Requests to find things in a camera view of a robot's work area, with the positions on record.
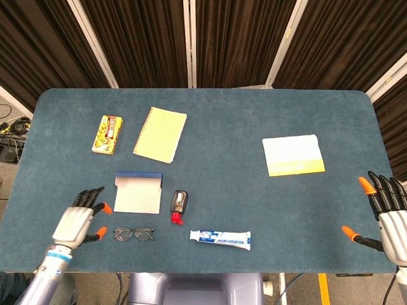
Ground black floor box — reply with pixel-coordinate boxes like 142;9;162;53
0;141;24;163

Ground blue-edged white box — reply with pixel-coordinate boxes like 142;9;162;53
113;172;164;215

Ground white partition frame post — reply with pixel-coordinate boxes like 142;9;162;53
265;0;307;90
67;0;119;89
0;84;34;120
183;0;198;88
365;53;407;102

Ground yellow snack box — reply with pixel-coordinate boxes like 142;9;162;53
91;114;124;156

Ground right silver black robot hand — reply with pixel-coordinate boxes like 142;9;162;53
341;170;407;266

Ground blue felt table cover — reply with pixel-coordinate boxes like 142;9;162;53
0;88;398;274

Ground white blue toothpaste tube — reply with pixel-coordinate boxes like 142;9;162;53
190;229;252;252

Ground lavender robot torso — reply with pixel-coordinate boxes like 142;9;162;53
127;272;265;305

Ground yellow floor tape strip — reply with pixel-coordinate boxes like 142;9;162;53
318;273;330;305

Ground black-rimmed eyeglasses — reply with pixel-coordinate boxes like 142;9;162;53
113;226;156;242

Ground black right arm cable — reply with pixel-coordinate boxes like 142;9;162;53
382;269;399;305

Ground dark brown pleated curtain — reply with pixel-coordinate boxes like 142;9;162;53
273;0;407;93
0;0;111;112
195;0;298;89
79;0;191;89
371;71;407;184

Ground black yellow floor cable bundle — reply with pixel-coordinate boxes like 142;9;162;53
0;116;32;138

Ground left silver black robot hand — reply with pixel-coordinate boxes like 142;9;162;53
52;186;113;252

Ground white table leg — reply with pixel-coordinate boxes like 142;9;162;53
278;272;287;305

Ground yellow spiral notebook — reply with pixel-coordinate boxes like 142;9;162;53
132;106;188;165

